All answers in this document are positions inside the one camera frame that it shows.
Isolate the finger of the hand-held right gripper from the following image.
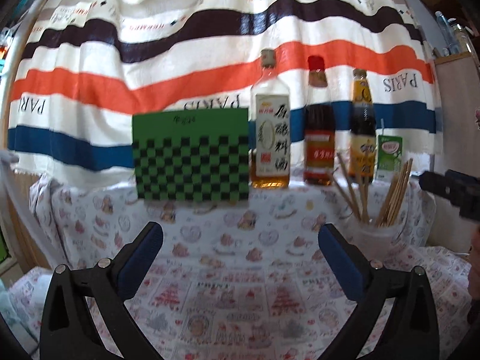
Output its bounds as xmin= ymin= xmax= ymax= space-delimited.
xmin=418 ymin=170 xmax=480 ymax=221

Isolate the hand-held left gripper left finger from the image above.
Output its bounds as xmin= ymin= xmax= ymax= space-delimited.
xmin=39 ymin=221 xmax=165 ymax=360

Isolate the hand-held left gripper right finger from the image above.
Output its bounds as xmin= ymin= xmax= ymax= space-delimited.
xmin=318 ymin=223 xmax=440 ymax=360

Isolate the white plastic cup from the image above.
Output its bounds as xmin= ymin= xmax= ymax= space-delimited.
xmin=347 ymin=215 xmax=407 ymax=271

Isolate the bundle of chopsticks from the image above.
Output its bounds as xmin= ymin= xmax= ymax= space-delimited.
xmin=332 ymin=153 xmax=413 ymax=228

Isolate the beige wooden cabinet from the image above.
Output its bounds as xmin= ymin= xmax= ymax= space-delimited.
xmin=433 ymin=54 xmax=480 ymax=251

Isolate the green drink carton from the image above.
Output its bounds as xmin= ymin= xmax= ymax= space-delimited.
xmin=376 ymin=118 xmax=404 ymax=182

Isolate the pink printed tablecloth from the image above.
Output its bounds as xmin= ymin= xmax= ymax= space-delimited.
xmin=7 ymin=174 xmax=473 ymax=360

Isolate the green checkered box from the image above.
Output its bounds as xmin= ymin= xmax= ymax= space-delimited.
xmin=132 ymin=107 xmax=250 ymax=204

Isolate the yellow-label soy sauce bottle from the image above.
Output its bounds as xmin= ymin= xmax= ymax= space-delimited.
xmin=349 ymin=68 xmax=377 ymax=181

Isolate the red-capped dark sauce bottle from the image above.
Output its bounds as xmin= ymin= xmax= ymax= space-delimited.
xmin=303 ymin=55 xmax=335 ymax=186

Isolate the clear cooking wine bottle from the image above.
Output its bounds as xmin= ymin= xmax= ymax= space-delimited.
xmin=249 ymin=49 xmax=292 ymax=190

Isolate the pale blue plastic bag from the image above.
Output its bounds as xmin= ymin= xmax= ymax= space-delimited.
xmin=0 ymin=280 xmax=28 ymax=332

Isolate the clear plastic water bottle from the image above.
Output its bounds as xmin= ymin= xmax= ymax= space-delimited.
xmin=435 ymin=10 xmax=460 ymax=58

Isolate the striped cloth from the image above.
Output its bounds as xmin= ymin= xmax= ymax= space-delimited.
xmin=7 ymin=0 xmax=441 ymax=176

